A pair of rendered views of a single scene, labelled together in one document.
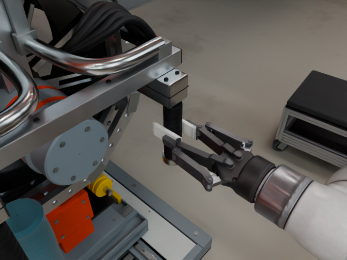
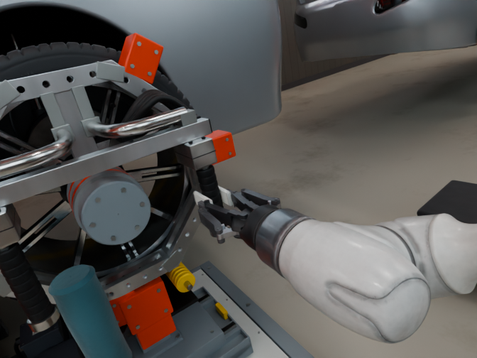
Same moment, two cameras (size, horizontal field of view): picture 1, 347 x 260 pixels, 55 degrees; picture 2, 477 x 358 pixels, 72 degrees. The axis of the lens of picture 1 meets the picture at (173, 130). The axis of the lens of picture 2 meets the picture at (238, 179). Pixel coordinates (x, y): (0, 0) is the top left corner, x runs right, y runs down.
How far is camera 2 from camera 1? 30 cm
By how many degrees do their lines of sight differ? 25
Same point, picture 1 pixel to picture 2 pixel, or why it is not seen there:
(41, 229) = (87, 291)
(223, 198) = not seen: hidden behind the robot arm
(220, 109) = not seen: hidden behind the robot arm
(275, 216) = (270, 258)
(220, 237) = not seen: outside the picture
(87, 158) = (127, 220)
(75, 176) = (116, 237)
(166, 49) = (189, 116)
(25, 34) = (89, 120)
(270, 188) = (265, 227)
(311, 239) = (294, 275)
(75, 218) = (151, 308)
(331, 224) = (309, 252)
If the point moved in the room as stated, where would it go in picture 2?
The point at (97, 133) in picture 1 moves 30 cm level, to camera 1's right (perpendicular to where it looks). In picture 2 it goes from (136, 196) to (291, 186)
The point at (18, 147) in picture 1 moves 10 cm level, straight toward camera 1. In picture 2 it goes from (36, 182) to (17, 208)
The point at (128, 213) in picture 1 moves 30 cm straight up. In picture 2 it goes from (231, 328) to (212, 261)
